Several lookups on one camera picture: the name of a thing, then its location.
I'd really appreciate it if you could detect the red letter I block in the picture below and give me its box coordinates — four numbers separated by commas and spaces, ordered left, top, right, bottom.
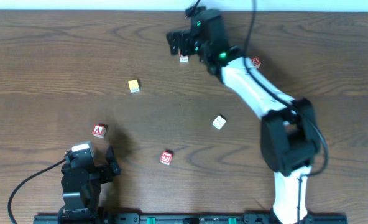
179, 53, 189, 63

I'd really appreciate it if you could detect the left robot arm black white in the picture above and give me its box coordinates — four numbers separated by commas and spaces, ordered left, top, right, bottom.
57, 143, 121, 223

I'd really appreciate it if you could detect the yellow wooden block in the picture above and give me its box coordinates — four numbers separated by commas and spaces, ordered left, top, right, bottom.
128, 80, 140, 93

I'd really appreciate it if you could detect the red letter A block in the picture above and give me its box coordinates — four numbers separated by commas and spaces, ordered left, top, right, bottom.
92, 124, 107, 138

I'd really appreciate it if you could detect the red block turning blue 2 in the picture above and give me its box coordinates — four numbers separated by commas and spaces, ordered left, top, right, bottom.
251, 57, 261, 69

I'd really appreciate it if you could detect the black mounting rail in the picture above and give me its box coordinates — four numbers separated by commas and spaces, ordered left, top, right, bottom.
33, 213, 348, 224

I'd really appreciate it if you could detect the plain white wooden block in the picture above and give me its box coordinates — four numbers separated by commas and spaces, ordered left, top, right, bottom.
212, 115, 226, 130

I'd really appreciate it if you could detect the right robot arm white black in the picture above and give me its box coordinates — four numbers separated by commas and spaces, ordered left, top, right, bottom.
166, 4, 328, 223

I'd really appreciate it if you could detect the red block near front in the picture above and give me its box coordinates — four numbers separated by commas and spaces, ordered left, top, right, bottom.
160, 151, 173, 165

